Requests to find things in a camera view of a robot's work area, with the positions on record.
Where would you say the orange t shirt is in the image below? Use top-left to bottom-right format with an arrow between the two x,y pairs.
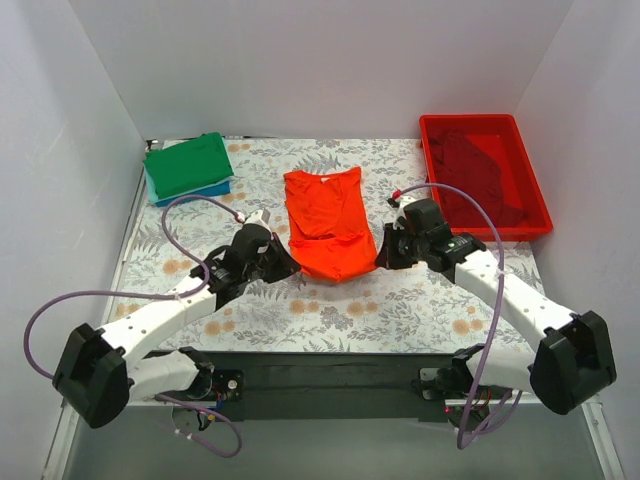
284,167 -> 377,283

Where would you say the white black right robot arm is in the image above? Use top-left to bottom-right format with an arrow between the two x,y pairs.
376,197 -> 617,415

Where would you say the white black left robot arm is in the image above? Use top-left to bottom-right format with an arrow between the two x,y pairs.
52,224 -> 300,428

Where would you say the folded blue t shirt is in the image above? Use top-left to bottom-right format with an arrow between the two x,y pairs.
145,173 -> 231,207

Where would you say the dark red t shirt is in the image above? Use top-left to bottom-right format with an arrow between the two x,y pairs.
428,129 -> 525,228

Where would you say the red plastic bin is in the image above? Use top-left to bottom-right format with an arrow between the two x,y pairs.
419,114 -> 553,242

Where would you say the folded green t shirt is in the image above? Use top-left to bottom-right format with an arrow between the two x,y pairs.
143,132 -> 234,200

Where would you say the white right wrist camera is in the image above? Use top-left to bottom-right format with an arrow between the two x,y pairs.
387,190 -> 417,230

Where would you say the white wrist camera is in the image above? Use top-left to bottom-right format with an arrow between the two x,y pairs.
242,209 -> 272,236
387,190 -> 417,230

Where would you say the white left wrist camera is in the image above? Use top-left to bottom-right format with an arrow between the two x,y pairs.
242,209 -> 272,236

